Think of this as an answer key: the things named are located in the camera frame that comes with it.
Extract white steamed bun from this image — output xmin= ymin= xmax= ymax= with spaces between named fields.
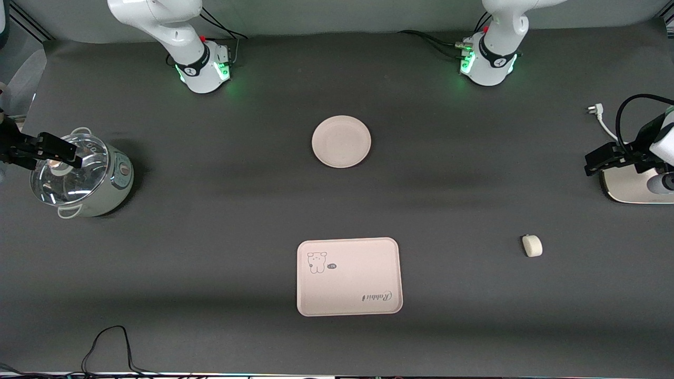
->
xmin=521 ymin=234 xmax=543 ymax=258

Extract round cream plate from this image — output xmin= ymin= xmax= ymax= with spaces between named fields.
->
xmin=311 ymin=115 xmax=372 ymax=169

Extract cream tray with rabbit print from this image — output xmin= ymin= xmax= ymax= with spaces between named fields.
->
xmin=296 ymin=237 xmax=403 ymax=317

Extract glass pot lid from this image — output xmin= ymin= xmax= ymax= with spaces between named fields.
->
xmin=30 ymin=133 xmax=110 ymax=206

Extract pale green electric pot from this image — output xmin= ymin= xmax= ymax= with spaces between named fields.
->
xmin=30 ymin=127 xmax=135 ymax=219

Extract translucent plastic sheet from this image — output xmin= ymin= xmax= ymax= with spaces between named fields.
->
xmin=4 ymin=47 xmax=48 ymax=121

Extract dark grey table mat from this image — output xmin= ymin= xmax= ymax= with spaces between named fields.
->
xmin=0 ymin=20 xmax=674 ymax=377

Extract white power plug cord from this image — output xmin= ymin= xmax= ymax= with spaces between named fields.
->
xmin=587 ymin=104 xmax=620 ymax=143

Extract black frame rail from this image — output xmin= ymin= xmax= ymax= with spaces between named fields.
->
xmin=9 ymin=0 xmax=54 ymax=42

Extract thin black cable loop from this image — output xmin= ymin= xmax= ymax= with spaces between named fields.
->
xmin=81 ymin=325 xmax=161 ymax=377

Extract black right arm base cables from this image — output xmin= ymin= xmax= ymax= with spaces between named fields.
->
xmin=198 ymin=7 xmax=249 ymax=66

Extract black arm base cables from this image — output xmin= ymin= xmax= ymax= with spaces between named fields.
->
xmin=397 ymin=11 xmax=493 ymax=59
xmin=198 ymin=7 xmax=249 ymax=66

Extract black left arm base cables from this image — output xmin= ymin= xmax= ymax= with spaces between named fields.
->
xmin=397 ymin=11 xmax=493 ymax=59

